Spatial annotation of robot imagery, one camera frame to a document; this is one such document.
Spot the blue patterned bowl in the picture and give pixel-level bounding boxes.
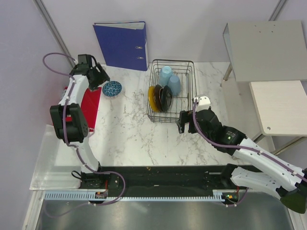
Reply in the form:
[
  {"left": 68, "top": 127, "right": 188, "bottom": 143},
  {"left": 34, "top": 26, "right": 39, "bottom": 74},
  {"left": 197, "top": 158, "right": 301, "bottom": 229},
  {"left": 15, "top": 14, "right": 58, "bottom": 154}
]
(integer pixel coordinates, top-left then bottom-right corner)
[{"left": 102, "top": 81, "right": 122, "bottom": 97}]

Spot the black plate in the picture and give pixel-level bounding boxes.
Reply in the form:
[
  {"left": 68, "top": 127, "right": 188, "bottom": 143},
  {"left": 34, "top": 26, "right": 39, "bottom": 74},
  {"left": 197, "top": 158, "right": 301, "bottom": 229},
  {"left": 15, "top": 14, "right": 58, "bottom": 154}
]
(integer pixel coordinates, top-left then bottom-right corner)
[{"left": 161, "top": 86, "right": 172, "bottom": 112}]

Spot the red floral plate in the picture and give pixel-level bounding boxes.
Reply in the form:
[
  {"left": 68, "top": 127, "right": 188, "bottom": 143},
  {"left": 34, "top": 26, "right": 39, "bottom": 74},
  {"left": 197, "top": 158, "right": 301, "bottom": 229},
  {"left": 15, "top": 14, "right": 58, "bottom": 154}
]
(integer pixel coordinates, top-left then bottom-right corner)
[{"left": 154, "top": 84, "right": 163, "bottom": 112}]

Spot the yellow plate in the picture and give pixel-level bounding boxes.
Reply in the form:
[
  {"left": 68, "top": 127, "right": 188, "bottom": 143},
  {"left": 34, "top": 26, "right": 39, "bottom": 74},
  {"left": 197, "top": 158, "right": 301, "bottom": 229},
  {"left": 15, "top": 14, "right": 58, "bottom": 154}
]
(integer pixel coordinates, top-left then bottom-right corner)
[{"left": 148, "top": 86, "right": 159, "bottom": 112}]

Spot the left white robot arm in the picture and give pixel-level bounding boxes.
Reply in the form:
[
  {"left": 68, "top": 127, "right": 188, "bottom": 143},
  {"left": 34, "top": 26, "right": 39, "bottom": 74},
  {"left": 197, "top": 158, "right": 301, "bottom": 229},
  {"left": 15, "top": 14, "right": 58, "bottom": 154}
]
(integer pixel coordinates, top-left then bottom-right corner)
[{"left": 49, "top": 54, "right": 110, "bottom": 188}]

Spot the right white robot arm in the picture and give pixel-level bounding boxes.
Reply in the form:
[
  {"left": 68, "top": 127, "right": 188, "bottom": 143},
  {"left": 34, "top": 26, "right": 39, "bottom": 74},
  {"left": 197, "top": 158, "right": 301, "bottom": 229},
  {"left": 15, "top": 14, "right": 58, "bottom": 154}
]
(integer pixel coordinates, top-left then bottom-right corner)
[{"left": 177, "top": 108, "right": 307, "bottom": 214}]

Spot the red folder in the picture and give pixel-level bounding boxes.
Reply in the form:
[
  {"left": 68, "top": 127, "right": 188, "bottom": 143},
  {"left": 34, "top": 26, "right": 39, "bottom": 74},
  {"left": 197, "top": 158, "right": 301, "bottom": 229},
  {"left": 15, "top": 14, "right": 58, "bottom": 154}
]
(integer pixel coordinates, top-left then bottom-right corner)
[{"left": 50, "top": 82, "right": 102, "bottom": 138}]

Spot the light blue cup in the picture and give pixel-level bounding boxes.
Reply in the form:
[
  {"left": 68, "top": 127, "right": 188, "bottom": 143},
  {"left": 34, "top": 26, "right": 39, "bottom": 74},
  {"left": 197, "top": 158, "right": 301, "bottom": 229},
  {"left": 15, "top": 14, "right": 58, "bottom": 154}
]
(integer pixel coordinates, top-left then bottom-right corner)
[{"left": 159, "top": 66, "right": 173, "bottom": 86}]

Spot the beige wooden board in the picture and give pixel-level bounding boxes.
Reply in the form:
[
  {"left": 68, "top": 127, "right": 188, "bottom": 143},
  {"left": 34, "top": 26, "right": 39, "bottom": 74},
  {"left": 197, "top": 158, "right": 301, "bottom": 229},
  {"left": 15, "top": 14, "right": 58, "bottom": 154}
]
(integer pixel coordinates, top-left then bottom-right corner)
[{"left": 249, "top": 80, "right": 307, "bottom": 137}]

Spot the grey metal shelf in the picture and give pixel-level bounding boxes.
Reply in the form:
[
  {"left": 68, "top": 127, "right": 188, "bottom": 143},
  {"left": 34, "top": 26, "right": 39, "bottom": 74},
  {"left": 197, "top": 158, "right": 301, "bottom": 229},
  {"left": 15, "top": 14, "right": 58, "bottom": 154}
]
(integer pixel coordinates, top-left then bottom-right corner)
[{"left": 223, "top": 20, "right": 307, "bottom": 82}]

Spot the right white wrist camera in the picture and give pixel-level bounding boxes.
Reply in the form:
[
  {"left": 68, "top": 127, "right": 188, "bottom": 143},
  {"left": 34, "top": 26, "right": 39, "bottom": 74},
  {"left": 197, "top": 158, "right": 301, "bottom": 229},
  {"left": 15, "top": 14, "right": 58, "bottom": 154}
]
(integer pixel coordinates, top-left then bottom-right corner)
[{"left": 193, "top": 95, "right": 211, "bottom": 112}]

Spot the black wire dish rack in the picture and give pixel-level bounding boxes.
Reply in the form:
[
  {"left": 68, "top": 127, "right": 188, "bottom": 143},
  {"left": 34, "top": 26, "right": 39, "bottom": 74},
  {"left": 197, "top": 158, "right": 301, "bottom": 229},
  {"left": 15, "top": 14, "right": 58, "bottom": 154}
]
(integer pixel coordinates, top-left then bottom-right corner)
[{"left": 147, "top": 59, "right": 197, "bottom": 123}]

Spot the blue ring binder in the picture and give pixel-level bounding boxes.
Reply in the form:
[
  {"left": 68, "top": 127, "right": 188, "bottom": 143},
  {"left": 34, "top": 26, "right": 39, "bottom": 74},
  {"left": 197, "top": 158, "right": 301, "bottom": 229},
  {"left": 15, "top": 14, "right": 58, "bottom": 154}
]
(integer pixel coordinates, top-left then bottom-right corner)
[{"left": 93, "top": 21, "right": 148, "bottom": 71}]

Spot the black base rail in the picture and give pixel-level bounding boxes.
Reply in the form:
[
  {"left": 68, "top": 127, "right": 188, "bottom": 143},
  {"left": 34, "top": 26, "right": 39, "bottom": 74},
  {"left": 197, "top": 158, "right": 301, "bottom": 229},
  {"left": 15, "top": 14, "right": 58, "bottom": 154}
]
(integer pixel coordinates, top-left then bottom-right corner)
[{"left": 72, "top": 165, "right": 240, "bottom": 197}]

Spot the white cable duct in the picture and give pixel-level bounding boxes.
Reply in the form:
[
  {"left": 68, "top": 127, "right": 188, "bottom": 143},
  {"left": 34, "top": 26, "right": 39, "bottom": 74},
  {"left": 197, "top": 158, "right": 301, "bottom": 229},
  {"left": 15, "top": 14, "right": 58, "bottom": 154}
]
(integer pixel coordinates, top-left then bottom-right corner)
[{"left": 44, "top": 190, "right": 225, "bottom": 202}]

